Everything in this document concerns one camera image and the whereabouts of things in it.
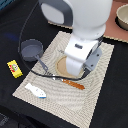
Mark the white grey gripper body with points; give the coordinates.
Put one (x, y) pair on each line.
(82, 55)

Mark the grey toy frying pan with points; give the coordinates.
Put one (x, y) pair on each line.
(32, 50)

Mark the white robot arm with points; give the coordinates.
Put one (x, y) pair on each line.
(64, 12)

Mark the round wooden plate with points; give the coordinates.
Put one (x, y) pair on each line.
(61, 68)

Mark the white woven placemat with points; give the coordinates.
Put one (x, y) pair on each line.
(62, 100)

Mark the beige bowl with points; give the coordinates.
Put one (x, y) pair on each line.
(122, 15)

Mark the yellow toy box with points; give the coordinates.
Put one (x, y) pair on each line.
(14, 68)

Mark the orange handled fork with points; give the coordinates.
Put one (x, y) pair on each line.
(71, 83)

